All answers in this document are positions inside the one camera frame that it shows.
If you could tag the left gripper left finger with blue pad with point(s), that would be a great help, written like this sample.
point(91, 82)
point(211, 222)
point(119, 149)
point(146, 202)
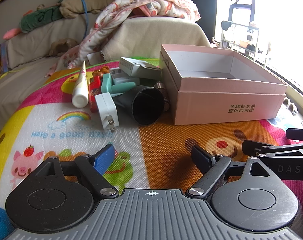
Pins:
point(91, 169)

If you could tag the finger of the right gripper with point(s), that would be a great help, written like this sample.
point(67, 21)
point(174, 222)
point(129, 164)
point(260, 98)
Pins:
point(254, 148)
point(294, 133)

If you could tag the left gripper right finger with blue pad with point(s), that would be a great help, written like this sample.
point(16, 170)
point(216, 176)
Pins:
point(213, 169)

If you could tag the white power adapter plug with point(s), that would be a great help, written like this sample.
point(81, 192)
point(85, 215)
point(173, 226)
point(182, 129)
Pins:
point(107, 111)

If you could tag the white cream tube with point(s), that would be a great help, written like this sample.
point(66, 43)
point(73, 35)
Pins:
point(80, 90)

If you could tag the teal plastic clip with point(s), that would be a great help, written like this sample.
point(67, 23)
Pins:
point(115, 90)

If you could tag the red lighter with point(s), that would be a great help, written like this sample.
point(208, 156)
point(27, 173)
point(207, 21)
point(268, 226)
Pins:
point(94, 89)

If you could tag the black cylindrical cup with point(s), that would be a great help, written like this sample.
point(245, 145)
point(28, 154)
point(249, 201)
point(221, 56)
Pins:
point(143, 104)

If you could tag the brown toy animal figurine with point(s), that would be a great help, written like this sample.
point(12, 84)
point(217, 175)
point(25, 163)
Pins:
point(100, 72)

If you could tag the grey charger retail box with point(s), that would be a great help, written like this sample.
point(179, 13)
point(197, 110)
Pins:
point(139, 68)

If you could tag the white battery charger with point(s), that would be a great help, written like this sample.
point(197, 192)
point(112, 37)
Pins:
point(118, 76)

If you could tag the colourful cartoon play mat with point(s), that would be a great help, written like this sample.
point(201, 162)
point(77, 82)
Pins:
point(157, 156)

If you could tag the pink cardboard box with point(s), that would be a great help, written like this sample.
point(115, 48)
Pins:
point(213, 85)

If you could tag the metal balcony shelf rack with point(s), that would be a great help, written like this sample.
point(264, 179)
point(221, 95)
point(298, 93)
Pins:
point(246, 40)

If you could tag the brown plush toy on sofa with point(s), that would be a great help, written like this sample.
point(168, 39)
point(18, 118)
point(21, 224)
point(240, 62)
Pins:
point(61, 46)

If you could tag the beige covered sofa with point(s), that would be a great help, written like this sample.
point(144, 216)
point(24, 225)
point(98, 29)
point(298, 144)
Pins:
point(30, 56)

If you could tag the green plush pillow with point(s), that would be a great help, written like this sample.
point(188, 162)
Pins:
point(39, 18)

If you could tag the floral pink blanket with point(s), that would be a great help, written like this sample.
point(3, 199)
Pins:
point(114, 15)

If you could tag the beige pillow with blue strap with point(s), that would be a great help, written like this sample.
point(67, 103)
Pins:
point(72, 8)

